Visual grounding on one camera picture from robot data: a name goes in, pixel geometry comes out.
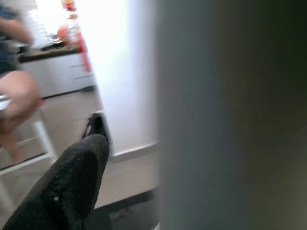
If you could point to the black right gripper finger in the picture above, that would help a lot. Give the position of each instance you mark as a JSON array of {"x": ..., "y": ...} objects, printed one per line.
[{"x": 64, "y": 187}]

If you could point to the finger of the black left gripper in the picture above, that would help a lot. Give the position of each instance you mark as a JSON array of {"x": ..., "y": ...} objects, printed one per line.
[{"x": 98, "y": 127}]

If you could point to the white plastic table leg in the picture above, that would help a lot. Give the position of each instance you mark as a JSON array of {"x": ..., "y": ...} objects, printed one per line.
[{"x": 227, "y": 119}]

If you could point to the white wooden bar stool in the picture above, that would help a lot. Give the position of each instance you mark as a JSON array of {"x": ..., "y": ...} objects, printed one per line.
[{"x": 44, "y": 139}]

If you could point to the white kitchen counter cabinet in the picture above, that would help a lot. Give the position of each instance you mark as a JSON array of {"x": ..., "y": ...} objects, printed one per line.
[{"x": 55, "y": 74}]

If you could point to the red hanging decoration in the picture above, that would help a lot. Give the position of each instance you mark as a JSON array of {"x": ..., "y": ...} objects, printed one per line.
[{"x": 82, "y": 48}]

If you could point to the seated person blue shirt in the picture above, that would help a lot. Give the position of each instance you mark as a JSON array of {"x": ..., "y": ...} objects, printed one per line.
[{"x": 19, "y": 95}]

